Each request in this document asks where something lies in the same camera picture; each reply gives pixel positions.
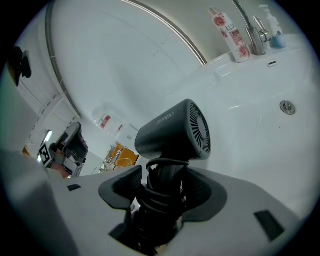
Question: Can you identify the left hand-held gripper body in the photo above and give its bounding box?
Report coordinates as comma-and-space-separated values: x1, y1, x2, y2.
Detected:
37, 139, 87, 179

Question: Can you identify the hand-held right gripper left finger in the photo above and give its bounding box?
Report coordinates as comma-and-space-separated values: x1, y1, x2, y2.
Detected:
1, 149, 144, 256

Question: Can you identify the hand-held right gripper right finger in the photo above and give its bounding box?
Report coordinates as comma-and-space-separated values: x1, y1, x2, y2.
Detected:
159, 167, 303, 256

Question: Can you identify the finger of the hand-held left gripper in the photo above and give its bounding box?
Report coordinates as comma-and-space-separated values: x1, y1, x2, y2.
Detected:
73, 132, 90, 162
59, 121, 83, 155

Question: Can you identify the white ceramic bathroom sink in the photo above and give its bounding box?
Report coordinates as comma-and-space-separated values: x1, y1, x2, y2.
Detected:
164, 33, 320, 226

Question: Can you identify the black hair dryer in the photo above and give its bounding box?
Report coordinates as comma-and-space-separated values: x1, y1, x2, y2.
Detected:
134, 98, 213, 251

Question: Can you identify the person's left forearm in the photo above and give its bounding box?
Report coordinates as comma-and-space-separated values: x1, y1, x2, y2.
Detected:
48, 163, 76, 179

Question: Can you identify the clear water dispenser jug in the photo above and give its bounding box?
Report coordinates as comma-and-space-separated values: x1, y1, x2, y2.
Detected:
90, 99, 126, 137

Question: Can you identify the white water dispenser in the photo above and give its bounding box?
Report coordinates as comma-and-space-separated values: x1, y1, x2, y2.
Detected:
109, 122, 141, 161

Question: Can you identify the black mounted device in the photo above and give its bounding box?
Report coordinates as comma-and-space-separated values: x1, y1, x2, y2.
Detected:
7, 46, 33, 87

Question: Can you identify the metal sink drain plug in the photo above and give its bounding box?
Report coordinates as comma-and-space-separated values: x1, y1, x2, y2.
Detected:
279, 99, 297, 116

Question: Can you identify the chrome faucet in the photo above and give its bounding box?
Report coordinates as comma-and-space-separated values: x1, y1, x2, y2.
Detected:
231, 0, 272, 57

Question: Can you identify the pink floral bottle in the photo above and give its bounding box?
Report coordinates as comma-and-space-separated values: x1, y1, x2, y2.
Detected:
208, 7, 252, 64

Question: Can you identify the white pump bottle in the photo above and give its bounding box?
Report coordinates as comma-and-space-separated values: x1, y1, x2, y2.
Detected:
258, 4, 288, 50

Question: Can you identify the orange wire frame chair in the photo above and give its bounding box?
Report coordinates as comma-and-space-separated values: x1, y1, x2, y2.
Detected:
104, 141, 140, 174

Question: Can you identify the grey wall pipe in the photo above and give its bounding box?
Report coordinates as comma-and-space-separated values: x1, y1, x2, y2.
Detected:
44, 0, 83, 119

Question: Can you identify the beige wall trim strip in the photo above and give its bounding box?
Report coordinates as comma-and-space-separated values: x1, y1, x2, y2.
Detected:
121, 0, 209, 67

